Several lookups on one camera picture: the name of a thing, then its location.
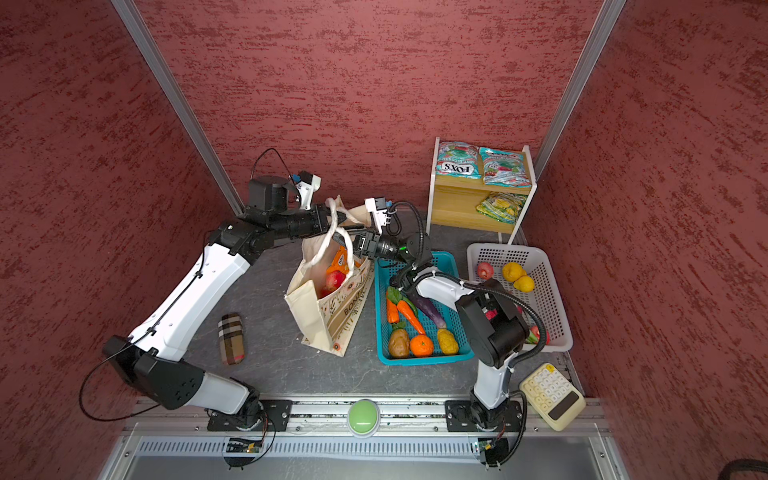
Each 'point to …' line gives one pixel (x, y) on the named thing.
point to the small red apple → (485, 270)
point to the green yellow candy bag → (501, 207)
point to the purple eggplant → (425, 304)
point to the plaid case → (232, 340)
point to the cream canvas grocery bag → (332, 319)
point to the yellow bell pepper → (513, 270)
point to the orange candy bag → (340, 261)
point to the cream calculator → (553, 396)
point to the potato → (399, 343)
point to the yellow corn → (448, 343)
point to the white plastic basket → (527, 271)
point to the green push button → (363, 418)
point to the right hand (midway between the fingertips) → (331, 240)
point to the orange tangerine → (421, 346)
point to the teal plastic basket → (452, 317)
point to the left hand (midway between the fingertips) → (343, 224)
